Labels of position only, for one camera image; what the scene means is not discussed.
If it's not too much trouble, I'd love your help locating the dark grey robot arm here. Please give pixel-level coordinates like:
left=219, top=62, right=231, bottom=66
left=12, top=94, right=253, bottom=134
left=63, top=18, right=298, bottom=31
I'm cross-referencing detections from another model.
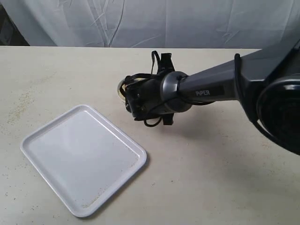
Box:
left=119, top=36, right=300, bottom=154

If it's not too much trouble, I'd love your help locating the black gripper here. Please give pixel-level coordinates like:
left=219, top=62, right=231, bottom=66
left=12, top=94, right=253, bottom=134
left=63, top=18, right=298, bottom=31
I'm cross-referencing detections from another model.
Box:
left=125, top=53, right=174, bottom=125

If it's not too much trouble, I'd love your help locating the white plastic tray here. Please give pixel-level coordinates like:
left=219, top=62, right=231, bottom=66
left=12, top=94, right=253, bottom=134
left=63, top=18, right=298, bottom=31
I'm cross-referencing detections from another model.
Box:
left=20, top=105, right=147, bottom=218

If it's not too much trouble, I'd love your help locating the white fabric backdrop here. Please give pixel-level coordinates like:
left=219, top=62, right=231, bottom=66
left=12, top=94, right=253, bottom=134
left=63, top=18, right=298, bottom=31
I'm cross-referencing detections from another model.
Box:
left=1, top=0, right=300, bottom=48

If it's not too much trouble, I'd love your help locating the white bowl of grain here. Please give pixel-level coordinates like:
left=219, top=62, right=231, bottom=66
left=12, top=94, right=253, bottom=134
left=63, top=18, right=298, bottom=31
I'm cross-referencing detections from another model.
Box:
left=117, top=76, right=145, bottom=105

